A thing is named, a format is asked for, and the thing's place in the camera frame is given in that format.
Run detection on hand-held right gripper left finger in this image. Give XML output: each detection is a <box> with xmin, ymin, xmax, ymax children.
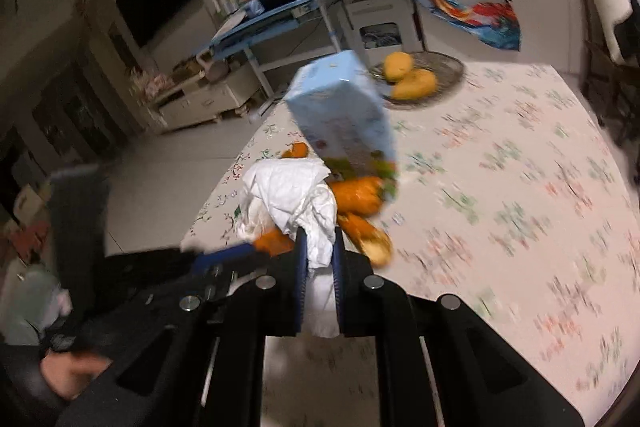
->
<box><xmin>57</xmin><ymin>227</ymin><xmax>308</xmax><ymax>427</ymax></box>

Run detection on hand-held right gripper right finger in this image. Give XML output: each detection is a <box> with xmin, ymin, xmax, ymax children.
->
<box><xmin>332</xmin><ymin>227</ymin><xmax>586</xmax><ymax>427</ymax></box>

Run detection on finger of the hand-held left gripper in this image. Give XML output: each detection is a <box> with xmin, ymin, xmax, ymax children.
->
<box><xmin>190</xmin><ymin>242</ymin><xmax>273</xmax><ymax>303</ymax></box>

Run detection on white tissue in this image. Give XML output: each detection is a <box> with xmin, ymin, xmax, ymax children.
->
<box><xmin>242</xmin><ymin>157</ymin><xmax>341</xmax><ymax>338</ymax></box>

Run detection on light blue milk carton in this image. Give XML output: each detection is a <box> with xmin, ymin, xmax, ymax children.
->
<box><xmin>285</xmin><ymin>50</ymin><xmax>400</xmax><ymax>202</ymax></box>

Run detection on person's left hand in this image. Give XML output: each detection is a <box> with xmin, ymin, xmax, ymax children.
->
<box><xmin>40</xmin><ymin>352</ymin><xmax>113</xmax><ymax>400</ymax></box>

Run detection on person's leg in light jeans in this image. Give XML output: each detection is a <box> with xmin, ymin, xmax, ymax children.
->
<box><xmin>0</xmin><ymin>272</ymin><xmax>73</xmax><ymax>348</ymax></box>

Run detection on white television cabinet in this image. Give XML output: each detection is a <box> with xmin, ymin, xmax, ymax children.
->
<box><xmin>152</xmin><ymin>67</ymin><xmax>263</xmax><ymax>132</ymax></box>

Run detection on dark display cabinet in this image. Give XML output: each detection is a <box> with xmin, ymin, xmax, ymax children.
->
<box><xmin>0</xmin><ymin>57</ymin><xmax>131</xmax><ymax>208</ymax></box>

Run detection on floral tablecloth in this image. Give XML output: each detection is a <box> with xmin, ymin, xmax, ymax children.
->
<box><xmin>180</xmin><ymin>64</ymin><xmax>636</xmax><ymax>427</ymax></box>

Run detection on pink kettlebell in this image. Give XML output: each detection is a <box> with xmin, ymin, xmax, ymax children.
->
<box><xmin>202</xmin><ymin>54</ymin><xmax>231</xmax><ymax>82</ymax></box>

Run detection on pink items on cabinet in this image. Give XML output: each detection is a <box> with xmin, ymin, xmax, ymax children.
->
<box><xmin>131</xmin><ymin>69</ymin><xmax>173</xmax><ymax>100</ymax></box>

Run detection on long yellow mango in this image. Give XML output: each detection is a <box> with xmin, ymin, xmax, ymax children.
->
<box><xmin>390</xmin><ymin>69</ymin><xmax>438</xmax><ymax>102</ymax></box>

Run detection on round yellow mango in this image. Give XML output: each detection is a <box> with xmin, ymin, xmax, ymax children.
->
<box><xmin>382</xmin><ymin>52</ymin><xmax>415</xmax><ymax>82</ymax></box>

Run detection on blue study desk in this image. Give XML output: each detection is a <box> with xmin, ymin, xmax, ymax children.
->
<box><xmin>195</xmin><ymin>0</ymin><xmax>351</xmax><ymax>100</ymax></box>

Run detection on white plastic stool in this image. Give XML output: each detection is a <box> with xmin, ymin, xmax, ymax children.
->
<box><xmin>347</xmin><ymin>0</ymin><xmax>421</xmax><ymax>68</ymax></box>

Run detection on wooden chair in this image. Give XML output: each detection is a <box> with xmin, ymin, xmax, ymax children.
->
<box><xmin>570</xmin><ymin>0</ymin><xmax>640</xmax><ymax>142</ymax></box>

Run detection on white pillow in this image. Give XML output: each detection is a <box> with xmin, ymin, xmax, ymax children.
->
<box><xmin>567</xmin><ymin>0</ymin><xmax>636</xmax><ymax>62</ymax></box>

